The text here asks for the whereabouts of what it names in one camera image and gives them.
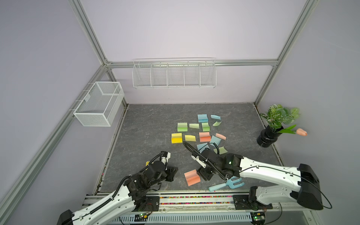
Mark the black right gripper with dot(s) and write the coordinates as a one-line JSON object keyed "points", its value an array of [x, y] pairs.
{"points": [[203, 176]]}

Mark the light blue memo pad front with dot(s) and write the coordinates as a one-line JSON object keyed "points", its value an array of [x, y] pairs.
{"points": [[202, 147]]}

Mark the light green memo pad front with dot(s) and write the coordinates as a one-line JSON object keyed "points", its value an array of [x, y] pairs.
{"points": [[182, 127]]}

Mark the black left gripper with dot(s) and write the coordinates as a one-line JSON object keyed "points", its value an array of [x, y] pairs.
{"points": [[170, 173]]}

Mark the white wire shelf basket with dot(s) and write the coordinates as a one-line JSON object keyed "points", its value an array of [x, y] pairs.
{"points": [[174, 73]]}

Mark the pink artificial tulip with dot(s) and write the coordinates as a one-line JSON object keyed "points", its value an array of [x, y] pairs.
{"points": [[292, 130]]}

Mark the salmon memo pad front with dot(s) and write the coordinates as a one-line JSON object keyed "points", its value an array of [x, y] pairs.
{"points": [[204, 137]]}

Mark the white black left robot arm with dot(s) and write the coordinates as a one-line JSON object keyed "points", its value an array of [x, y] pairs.
{"points": [[129, 195]]}

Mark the light blue memo pad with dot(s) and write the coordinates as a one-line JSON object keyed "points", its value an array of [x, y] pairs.
{"points": [[202, 118], [202, 147]]}

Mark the torn light green page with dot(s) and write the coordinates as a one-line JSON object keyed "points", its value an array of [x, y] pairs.
{"points": [[217, 123], [194, 125], [220, 150]]}

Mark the torn yellow page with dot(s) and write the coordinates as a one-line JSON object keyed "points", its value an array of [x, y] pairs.
{"points": [[190, 138]]}

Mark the torn light blue page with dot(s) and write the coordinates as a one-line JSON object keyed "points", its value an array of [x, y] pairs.
{"points": [[215, 141], [215, 117]]}

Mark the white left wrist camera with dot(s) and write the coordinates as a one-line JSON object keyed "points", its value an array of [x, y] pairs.
{"points": [[164, 157]]}

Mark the light green memo pad small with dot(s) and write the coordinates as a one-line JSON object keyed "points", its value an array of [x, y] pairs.
{"points": [[205, 127]]}

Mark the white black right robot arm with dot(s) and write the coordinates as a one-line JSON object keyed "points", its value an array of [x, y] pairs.
{"points": [[290, 184]]}

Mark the white wire basket left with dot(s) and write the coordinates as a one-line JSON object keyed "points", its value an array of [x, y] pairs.
{"points": [[100, 105]]}

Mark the light blue toy fork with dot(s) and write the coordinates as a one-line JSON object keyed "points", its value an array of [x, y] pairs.
{"points": [[232, 183]]}

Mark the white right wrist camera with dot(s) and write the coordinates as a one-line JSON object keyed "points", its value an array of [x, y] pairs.
{"points": [[197, 159]]}

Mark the green artificial plant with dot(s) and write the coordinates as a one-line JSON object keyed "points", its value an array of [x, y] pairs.
{"points": [[277, 115]]}

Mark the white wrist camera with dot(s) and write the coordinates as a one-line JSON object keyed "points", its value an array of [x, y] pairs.
{"points": [[197, 159], [164, 157]]}

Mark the red memo pad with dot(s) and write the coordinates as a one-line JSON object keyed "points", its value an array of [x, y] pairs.
{"points": [[192, 177]]}

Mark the torn salmon page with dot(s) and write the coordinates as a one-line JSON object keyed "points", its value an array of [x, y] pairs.
{"points": [[220, 136]]}

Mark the black plant pot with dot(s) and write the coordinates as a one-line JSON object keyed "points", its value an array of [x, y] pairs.
{"points": [[268, 136]]}

